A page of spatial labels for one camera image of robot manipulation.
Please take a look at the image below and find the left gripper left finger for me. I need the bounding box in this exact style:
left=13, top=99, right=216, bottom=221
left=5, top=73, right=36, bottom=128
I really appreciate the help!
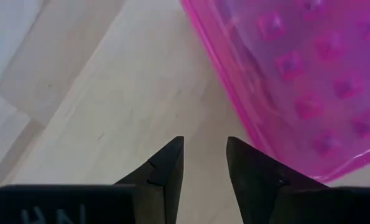
left=114, top=136, right=185, bottom=224

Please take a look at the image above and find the pink-lidded clear pencil case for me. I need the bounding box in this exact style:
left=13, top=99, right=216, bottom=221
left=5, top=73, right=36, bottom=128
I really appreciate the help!
left=180, top=0, right=370, bottom=184

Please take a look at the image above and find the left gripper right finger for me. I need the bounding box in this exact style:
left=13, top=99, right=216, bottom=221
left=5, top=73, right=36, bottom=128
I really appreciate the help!
left=227, top=136, right=328, bottom=224

